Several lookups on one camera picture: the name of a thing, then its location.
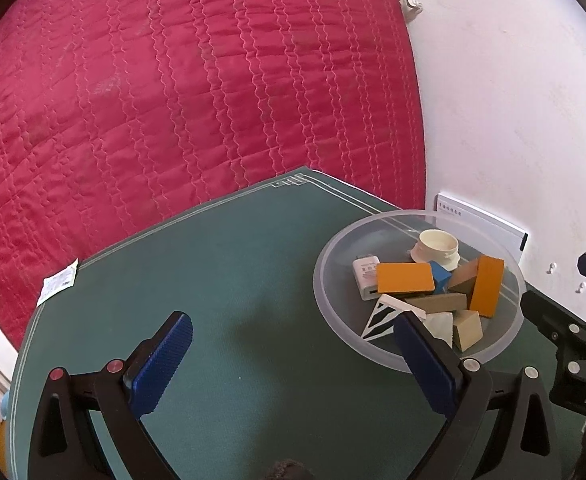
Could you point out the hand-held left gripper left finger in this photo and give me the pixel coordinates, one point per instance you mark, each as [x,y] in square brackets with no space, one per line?
[163,360]

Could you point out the dark fuzzy cloth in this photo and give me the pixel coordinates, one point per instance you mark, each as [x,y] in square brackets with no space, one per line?
[288,470]

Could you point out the red quilted blanket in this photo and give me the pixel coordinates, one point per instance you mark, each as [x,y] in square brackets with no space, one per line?
[173,85]

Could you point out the large orange striped block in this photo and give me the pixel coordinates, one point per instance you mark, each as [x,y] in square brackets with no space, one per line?
[488,285]

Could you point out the white paper slip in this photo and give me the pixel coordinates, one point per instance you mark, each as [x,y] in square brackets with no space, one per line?
[57,282]

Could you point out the small orange striped block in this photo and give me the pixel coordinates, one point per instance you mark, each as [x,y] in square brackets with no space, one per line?
[405,277]

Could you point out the beige striped-end wooden block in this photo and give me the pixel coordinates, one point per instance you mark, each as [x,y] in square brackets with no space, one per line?
[468,332]

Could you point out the wooden wedge with white face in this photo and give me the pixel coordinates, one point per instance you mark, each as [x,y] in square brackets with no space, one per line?
[440,325]

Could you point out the grey-brown rectangular wooden block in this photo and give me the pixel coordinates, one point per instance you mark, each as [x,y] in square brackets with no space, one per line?
[438,302]

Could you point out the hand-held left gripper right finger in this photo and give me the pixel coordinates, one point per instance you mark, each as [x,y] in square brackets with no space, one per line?
[430,365]

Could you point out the clear plastic bowl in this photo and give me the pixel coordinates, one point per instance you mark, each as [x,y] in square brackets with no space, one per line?
[343,280]

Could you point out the white flat panel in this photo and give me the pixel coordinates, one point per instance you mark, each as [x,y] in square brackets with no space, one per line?
[478,217]

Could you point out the white round discs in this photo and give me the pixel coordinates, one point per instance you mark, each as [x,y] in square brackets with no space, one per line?
[425,255]

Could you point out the white plug charger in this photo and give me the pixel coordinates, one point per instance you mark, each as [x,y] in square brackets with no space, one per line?
[365,275]

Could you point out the blue block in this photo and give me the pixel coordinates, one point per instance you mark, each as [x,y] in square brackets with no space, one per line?
[442,274]

